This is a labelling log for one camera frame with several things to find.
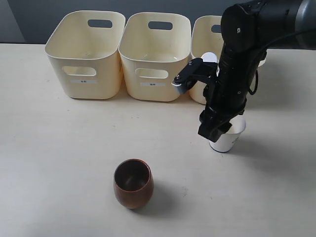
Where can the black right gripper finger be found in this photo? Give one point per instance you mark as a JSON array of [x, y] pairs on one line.
[[213, 126]]

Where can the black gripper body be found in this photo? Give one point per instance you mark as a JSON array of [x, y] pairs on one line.
[[236, 69]]

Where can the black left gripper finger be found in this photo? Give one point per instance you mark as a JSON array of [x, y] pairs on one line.
[[195, 70]]

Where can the clear plastic bottle white cap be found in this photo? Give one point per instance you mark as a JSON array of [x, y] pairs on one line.
[[209, 58]]

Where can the white paper cup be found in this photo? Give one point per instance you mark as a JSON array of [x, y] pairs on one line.
[[227, 140]]

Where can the brown wooden cup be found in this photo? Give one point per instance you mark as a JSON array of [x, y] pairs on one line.
[[133, 183]]

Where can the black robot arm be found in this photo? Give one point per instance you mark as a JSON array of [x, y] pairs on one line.
[[248, 30]]

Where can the right cream plastic bin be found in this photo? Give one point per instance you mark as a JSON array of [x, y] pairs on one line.
[[206, 36]]

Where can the cream plastic bin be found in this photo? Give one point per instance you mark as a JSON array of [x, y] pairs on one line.
[[206, 36], [83, 51], [154, 48]]

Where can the middle cream plastic bin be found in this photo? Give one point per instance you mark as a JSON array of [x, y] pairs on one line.
[[154, 48]]

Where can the left cream plastic bin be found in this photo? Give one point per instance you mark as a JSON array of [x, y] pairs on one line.
[[83, 51]]

